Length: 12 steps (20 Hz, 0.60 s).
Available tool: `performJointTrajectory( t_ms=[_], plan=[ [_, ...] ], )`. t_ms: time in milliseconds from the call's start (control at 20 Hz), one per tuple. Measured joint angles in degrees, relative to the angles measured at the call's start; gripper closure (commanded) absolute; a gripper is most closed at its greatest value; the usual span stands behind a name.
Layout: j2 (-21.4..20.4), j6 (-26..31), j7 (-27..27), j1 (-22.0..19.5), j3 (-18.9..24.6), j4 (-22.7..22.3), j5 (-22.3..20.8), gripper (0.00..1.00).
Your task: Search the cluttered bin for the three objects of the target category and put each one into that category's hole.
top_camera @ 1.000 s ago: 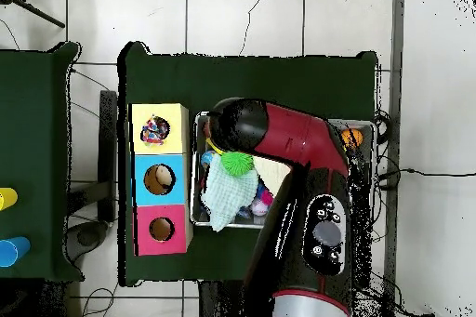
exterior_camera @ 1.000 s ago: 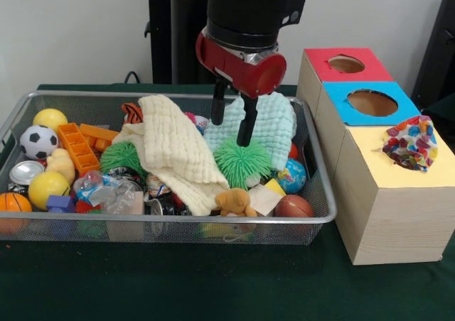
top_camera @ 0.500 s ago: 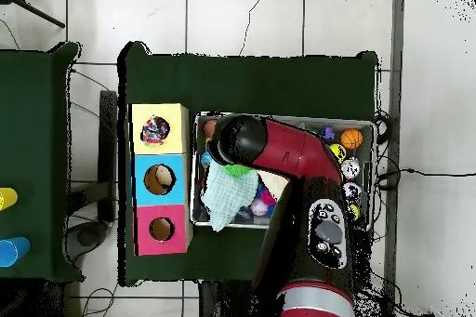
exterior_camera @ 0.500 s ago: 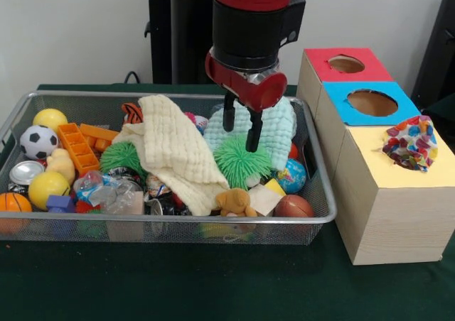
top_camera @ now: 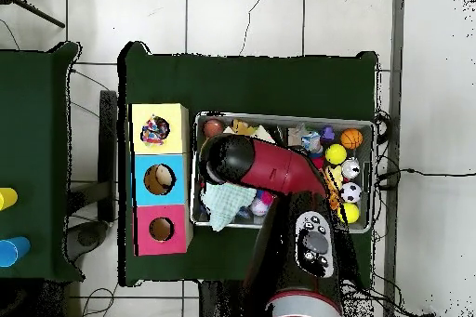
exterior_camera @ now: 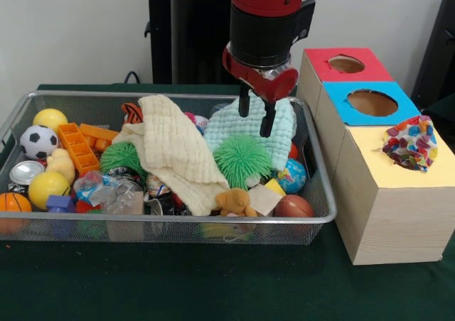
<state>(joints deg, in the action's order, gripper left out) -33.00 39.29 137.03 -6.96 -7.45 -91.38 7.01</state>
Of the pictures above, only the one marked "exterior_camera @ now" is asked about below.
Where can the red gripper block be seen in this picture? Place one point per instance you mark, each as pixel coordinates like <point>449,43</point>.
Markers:
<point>270,90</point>

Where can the mint green waffle cloth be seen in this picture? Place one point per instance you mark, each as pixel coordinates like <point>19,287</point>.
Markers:
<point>281,136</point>

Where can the large green spiky ball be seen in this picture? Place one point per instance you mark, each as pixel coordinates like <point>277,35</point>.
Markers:
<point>243,161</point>

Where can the cream waffle cloth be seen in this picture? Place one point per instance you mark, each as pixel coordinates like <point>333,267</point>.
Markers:
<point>170,147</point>

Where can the multicoloured heart print cloth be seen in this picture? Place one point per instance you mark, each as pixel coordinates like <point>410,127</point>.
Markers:
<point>412,147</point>

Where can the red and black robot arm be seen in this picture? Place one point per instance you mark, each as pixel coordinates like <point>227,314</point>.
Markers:
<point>263,30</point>

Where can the wooden box with three holes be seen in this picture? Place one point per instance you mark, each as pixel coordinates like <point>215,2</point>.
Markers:
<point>391,221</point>

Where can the brown toy football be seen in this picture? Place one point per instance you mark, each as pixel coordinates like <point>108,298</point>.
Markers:
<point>293,206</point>

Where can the orange plastic toy block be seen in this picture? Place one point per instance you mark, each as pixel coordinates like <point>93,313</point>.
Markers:
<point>81,150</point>

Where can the dark green table cloth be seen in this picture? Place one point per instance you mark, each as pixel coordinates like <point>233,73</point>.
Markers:
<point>444,108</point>
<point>213,285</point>

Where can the black upright panel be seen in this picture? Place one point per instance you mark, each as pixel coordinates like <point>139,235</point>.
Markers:
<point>439,51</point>

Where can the yellow ball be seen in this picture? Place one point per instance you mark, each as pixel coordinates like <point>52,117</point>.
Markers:
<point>49,190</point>
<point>49,118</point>

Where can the black and white soccer ball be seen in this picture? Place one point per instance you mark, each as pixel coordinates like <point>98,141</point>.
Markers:
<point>38,141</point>

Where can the orange ball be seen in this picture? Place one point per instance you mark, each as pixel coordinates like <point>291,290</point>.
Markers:
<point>15,204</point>

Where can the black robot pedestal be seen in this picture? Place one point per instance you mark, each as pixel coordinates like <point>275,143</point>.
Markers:
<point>185,33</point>

